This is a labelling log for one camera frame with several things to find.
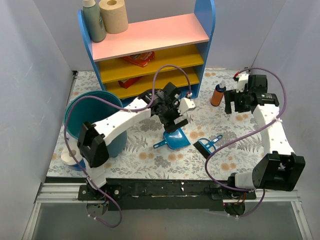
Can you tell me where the blue plastic dustpan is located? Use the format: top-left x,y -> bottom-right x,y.
153,128 -> 191,150

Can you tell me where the blue hand brush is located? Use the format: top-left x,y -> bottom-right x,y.
193,134 -> 223,159

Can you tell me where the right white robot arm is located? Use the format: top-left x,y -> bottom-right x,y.
224,73 -> 306,199

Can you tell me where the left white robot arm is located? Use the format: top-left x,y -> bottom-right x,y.
77,82 -> 196,200

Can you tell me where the orange spray bottle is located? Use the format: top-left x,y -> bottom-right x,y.
210,80 -> 226,107

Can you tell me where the floral table cloth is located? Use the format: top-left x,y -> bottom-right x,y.
47,68 -> 277,181

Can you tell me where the red box lower shelf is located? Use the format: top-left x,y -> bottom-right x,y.
118,76 -> 141,89

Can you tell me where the red box shelf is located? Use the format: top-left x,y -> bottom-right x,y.
118,76 -> 141,89
122,51 -> 155,68

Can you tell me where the red box upper shelf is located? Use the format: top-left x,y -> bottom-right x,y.
122,51 -> 155,68

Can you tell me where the blue pink yellow shelf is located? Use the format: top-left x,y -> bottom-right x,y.
77,0 -> 216,104

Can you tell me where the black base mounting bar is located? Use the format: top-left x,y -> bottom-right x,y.
77,178 -> 256,211

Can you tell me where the teal plastic bucket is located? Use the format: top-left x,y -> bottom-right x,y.
64,90 -> 127,167

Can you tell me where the white blue tape roll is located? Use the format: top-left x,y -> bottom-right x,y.
61,146 -> 86,171

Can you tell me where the grey green bottle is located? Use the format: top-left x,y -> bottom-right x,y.
82,0 -> 107,43

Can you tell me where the brown paper roll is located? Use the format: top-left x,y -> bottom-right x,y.
98,0 -> 129,34

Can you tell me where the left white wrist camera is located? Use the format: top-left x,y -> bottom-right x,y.
177,97 -> 196,115

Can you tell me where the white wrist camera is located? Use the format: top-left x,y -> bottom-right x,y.
233,72 -> 250,93
177,97 -> 196,115

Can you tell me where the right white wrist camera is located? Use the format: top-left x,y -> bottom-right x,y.
233,72 -> 250,93

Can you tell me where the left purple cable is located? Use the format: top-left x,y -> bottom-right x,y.
63,64 -> 194,228

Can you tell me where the aluminium frame rail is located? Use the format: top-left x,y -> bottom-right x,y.
23,183 -> 313,240

